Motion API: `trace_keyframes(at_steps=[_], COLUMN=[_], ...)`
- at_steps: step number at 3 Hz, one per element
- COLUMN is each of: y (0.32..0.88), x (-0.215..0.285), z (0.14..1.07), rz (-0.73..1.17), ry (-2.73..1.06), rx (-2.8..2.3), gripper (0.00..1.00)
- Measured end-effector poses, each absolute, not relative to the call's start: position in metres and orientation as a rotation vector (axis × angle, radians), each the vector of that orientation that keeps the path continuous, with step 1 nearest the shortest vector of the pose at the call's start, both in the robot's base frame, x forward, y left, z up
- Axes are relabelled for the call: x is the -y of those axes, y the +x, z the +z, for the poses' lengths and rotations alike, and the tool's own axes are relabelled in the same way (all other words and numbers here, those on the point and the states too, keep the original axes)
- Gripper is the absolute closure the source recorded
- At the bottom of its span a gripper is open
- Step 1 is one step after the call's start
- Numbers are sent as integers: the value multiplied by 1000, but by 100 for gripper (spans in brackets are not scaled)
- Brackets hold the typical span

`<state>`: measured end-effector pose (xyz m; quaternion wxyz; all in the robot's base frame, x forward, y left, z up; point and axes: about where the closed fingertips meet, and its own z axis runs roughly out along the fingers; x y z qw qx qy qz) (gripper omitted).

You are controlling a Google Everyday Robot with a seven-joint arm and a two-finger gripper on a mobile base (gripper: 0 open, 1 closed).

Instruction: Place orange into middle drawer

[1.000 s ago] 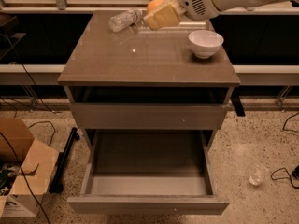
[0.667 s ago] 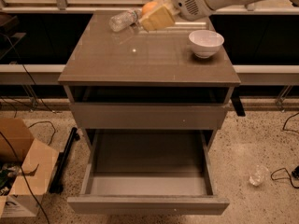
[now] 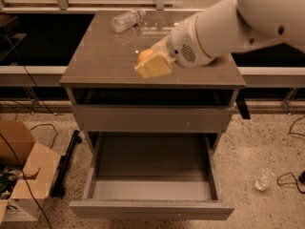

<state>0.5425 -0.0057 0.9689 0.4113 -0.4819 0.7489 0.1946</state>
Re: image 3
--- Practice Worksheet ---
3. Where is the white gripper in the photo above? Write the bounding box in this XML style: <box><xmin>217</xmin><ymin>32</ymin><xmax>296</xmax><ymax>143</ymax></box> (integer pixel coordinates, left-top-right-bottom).
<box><xmin>134</xmin><ymin>13</ymin><xmax>214</xmax><ymax>79</ymax></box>

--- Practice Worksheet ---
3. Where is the orange fruit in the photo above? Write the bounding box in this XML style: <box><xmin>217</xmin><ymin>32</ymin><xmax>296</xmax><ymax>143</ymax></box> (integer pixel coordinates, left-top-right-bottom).
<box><xmin>137</xmin><ymin>50</ymin><xmax>153</xmax><ymax>63</ymax></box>

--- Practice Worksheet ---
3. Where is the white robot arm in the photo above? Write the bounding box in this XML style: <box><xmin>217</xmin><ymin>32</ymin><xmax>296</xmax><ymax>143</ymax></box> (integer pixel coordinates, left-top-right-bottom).
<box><xmin>134</xmin><ymin>0</ymin><xmax>305</xmax><ymax>79</ymax></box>

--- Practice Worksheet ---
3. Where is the brown drawer cabinet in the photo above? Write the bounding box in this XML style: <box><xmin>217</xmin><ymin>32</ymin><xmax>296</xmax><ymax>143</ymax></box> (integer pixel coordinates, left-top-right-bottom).
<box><xmin>60</xmin><ymin>10</ymin><xmax>245</xmax><ymax>149</ymax></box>

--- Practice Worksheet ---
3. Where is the closed grey top drawer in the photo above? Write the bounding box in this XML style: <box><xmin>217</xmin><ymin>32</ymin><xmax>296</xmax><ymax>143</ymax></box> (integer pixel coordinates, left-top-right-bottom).
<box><xmin>71</xmin><ymin>105</ymin><xmax>233</xmax><ymax>133</ymax></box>

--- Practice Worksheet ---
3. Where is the open grey middle drawer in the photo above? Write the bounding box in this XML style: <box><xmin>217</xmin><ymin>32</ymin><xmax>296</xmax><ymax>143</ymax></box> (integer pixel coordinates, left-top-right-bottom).
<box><xmin>70</xmin><ymin>133</ymin><xmax>234</xmax><ymax>220</ymax></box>

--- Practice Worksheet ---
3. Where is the clear plastic water bottle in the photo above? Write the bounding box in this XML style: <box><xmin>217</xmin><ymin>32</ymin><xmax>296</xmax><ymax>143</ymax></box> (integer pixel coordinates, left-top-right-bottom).
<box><xmin>112</xmin><ymin>10</ymin><xmax>146</xmax><ymax>33</ymax></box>

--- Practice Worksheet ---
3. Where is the clear glass on floor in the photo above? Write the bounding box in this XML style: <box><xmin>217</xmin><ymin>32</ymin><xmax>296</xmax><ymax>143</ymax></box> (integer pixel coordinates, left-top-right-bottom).
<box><xmin>254</xmin><ymin>169</ymin><xmax>275</xmax><ymax>192</ymax></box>

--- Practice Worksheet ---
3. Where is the black tripod on floor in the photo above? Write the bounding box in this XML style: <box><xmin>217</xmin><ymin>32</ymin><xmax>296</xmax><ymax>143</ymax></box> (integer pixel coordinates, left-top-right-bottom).
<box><xmin>51</xmin><ymin>130</ymin><xmax>82</xmax><ymax>198</ymax></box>

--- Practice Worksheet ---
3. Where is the open cardboard box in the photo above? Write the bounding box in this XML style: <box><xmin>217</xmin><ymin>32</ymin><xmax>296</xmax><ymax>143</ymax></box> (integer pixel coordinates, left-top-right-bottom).
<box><xmin>0</xmin><ymin>120</ymin><xmax>60</xmax><ymax>223</ymax></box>

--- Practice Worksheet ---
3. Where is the black cable right floor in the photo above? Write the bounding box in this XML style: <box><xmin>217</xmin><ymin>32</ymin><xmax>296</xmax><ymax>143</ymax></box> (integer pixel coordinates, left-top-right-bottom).
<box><xmin>275</xmin><ymin>169</ymin><xmax>305</xmax><ymax>194</ymax></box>

